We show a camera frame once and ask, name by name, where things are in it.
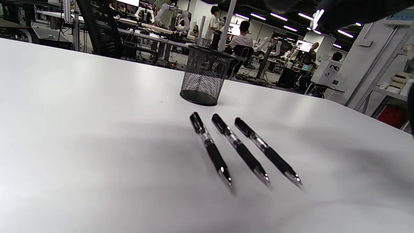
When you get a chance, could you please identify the person's right hand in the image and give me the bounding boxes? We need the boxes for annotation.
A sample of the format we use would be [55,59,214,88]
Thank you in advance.
[315,0,414,34]

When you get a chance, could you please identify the person's left hand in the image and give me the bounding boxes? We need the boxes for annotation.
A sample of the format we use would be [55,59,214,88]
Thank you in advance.
[261,0,302,12]

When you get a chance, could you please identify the rows of ceiling light strips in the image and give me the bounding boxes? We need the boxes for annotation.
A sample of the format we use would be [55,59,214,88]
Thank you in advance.
[234,10,363,49]

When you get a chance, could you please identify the grey metal shelf rack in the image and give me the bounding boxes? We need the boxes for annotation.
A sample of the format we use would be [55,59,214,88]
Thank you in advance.
[344,19,414,117]

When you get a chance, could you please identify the white box black mark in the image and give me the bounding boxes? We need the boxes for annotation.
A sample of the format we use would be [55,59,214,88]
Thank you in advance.
[311,60,343,86]

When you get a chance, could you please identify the cream stacked trays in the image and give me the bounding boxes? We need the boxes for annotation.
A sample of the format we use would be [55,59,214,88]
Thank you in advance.
[386,72,412,94]

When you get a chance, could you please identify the red box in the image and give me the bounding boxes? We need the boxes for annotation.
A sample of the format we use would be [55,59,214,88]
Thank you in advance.
[377,105,408,128]

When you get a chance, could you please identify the black mesh pen holder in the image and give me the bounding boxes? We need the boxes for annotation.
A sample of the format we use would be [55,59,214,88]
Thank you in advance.
[180,45,235,106]

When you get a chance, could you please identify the black mesh office chair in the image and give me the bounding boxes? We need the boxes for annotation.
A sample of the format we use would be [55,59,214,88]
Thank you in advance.
[75,0,159,66]

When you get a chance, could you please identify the white wall control panel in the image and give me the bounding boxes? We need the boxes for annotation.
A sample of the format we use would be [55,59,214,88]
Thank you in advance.
[384,8,414,27]

